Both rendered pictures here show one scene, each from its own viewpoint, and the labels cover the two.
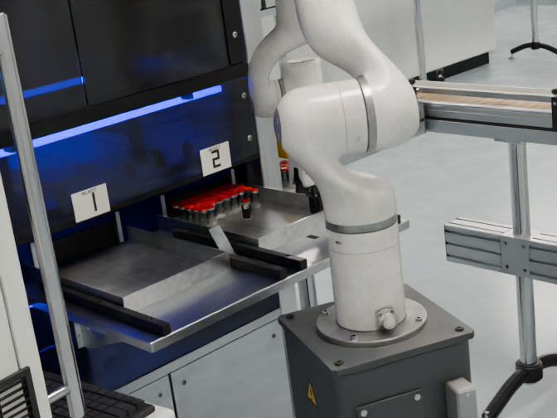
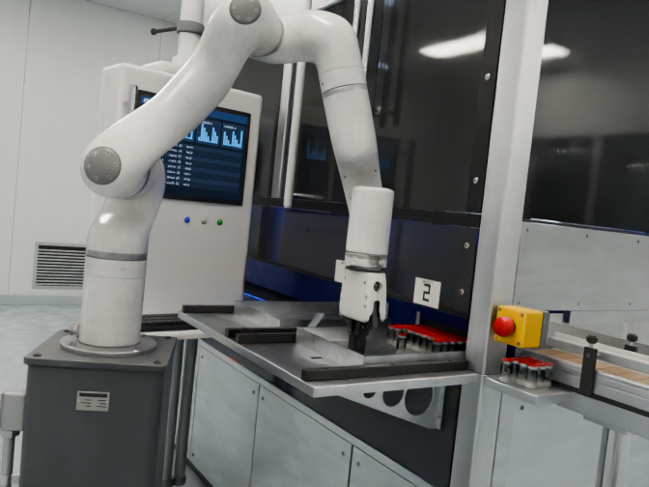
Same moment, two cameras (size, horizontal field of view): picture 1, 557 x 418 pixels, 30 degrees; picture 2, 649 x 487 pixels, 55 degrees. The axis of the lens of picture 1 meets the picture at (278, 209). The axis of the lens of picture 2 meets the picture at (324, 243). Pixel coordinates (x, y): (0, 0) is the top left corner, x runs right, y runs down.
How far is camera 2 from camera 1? 264 cm
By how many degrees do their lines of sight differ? 98
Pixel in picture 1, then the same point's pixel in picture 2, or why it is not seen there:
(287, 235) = (314, 343)
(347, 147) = not seen: hidden behind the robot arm
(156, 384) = (343, 443)
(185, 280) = (257, 318)
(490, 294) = not seen: outside the picture
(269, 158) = (476, 327)
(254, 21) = (497, 171)
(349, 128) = not seen: hidden behind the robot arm
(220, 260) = (274, 322)
